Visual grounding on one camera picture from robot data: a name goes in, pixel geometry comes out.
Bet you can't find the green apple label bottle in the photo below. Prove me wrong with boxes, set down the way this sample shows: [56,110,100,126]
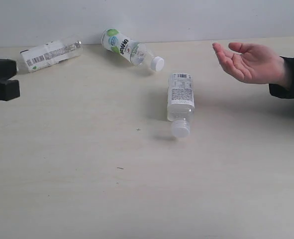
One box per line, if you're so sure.
[101,28,165,72]

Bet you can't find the clear bottle white barcode label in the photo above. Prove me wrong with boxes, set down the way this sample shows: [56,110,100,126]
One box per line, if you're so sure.
[17,38,83,73]

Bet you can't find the clear bottle white nutrition label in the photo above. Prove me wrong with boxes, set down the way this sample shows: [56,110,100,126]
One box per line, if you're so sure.
[167,73,195,138]

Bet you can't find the open human hand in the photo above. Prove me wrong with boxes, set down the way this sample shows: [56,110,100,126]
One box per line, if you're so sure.
[212,42,289,87]

